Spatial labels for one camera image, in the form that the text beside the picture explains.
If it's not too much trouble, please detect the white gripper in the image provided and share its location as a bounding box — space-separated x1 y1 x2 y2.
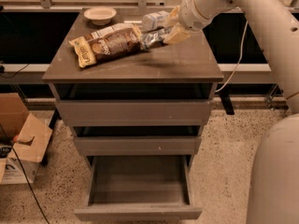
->
163 0 215 45

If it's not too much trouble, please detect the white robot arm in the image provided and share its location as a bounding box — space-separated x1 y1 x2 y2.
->
164 0 299 224

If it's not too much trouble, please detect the grey top drawer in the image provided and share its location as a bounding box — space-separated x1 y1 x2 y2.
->
52 83 214 127

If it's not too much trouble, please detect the grey drawer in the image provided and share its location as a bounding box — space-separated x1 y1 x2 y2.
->
75 156 202 221
52 83 214 127
74 126 201 156

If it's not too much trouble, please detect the grey drawer cabinet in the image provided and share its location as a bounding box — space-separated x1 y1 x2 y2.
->
41 7 224 161

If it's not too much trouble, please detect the grey middle drawer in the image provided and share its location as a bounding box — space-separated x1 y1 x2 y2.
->
74 126 201 156

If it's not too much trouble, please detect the grey bottom drawer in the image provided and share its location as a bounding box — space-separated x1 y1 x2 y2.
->
75 156 202 221

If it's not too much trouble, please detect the clear plastic water bottle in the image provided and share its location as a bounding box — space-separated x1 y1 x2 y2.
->
142 10 169 32

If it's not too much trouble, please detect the brown yellow chip bag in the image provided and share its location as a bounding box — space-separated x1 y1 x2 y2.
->
69 23 142 68

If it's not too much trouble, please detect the white paper bowl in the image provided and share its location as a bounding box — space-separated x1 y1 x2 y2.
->
84 7 117 25

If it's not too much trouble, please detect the open cardboard box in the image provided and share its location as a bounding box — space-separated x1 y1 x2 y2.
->
0 93 52 185

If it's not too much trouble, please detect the white cable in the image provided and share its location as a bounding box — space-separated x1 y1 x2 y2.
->
214 19 249 94

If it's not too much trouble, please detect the black cable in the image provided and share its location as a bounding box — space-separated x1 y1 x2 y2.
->
0 121 50 224

